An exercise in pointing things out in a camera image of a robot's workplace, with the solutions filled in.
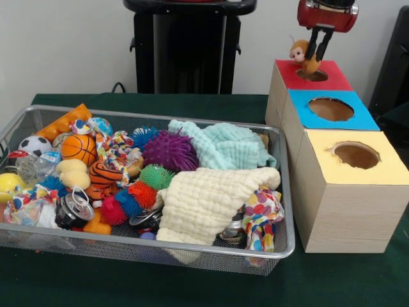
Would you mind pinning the wooden box with three holes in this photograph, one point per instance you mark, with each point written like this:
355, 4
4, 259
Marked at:
351, 217

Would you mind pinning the mint green cloth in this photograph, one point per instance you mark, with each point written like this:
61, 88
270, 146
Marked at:
223, 147

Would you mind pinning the black frame stand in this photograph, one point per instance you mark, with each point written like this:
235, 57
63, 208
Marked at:
393, 64

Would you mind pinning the dark green table cloth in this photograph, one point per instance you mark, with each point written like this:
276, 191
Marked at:
191, 288

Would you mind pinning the black and white soccer ball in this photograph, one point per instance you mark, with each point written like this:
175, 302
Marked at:
35, 145

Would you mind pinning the brown monkey plush toy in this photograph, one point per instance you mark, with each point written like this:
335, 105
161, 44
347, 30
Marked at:
298, 52

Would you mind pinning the orange toy basketball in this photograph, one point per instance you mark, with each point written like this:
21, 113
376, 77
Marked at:
78, 150

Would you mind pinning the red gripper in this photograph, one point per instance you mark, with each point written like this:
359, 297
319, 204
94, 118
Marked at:
319, 17

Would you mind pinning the orange tiger plush toy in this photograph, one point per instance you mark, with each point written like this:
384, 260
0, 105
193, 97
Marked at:
102, 177

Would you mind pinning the purple spiky ball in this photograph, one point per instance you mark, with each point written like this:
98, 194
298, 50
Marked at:
171, 152

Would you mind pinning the yellow ball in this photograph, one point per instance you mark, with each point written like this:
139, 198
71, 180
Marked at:
11, 185

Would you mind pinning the orange plastic block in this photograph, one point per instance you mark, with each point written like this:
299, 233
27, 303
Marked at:
64, 120

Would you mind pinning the cream waffle cloth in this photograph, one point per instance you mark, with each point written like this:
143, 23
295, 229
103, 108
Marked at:
198, 201

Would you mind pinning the polka dot cloth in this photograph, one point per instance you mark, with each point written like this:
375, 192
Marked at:
260, 211

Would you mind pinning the green spiky ball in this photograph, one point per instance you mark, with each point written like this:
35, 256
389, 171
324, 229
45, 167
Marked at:
156, 176

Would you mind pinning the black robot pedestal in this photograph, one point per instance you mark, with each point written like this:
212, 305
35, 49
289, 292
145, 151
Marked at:
191, 48

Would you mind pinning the silver mesh bin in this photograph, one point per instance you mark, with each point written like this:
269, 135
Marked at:
96, 247

